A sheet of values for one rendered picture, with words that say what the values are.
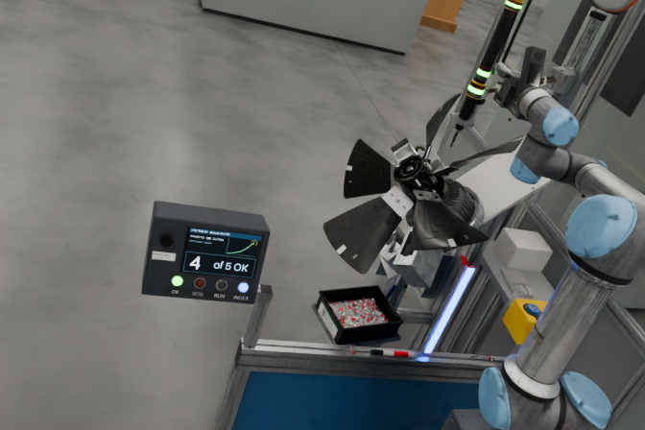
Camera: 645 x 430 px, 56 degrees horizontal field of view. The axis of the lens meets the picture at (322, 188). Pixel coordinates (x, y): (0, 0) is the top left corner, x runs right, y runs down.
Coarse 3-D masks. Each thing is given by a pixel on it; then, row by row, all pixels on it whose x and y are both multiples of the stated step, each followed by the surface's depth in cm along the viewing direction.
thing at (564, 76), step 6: (558, 66) 218; (564, 66) 219; (552, 72) 213; (558, 72) 212; (564, 72) 213; (570, 72) 216; (558, 78) 212; (564, 78) 211; (570, 78) 213; (546, 84) 216; (552, 84) 214; (558, 84) 213; (564, 84) 213; (570, 84) 217; (558, 90) 213; (564, 90) 216
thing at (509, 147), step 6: (516, 138) 185; (522, 138) 181; (504, 144) 183; (510, 144) 180; (516, 144) 176; (492, 150) 181; (498, 150) 178; (504, 150) 176; (510, 150) 174; (474, 156) 182; (480, 156) 180; (456, 162) 186; (462, 162) 189; (468, 162) 194
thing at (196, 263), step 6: (186, 252) 133; (192, 252) 134; (198, 252) 134; (186, 258) 134; (192, 258) 134; (198, 258) 134; (204, 258) 135; (186, 264) 134; (192, 264) 135; (198, 264) 135; (204, 264) 135; (186, 270) 135; (192, 270) 135; (198, 270) 135; (204, 270) 136
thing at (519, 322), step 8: (512, 304) 176; (520, 304) 174; (536, 304) 176; (544, 304) 177; (512, 312) 176; (520, 312) 172; (528, 312) 171; (504, 320) 179; (512, 320) 175; (520, 320) 172; (528, 320) 169; (536, 320) 169; (512, 328) 175; (520, 328) 171; (528, 328) 169; (512, 336) 174; (520, 336) 171; (520, 344) 172
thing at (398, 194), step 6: (396, 186) 197; (390, 192) 197; (396, 192) 196; (402, 192) 196; (384, 198) 197; (390, 198) 197; (396, 198) 196; (402, 198) 196; (408, 198) 196; (390, 204) 196; (396, 204) 196; (402, 204) 196; (408, 204) 196; (396, 210) 196; (402, 210) 196; (408, 210) 196
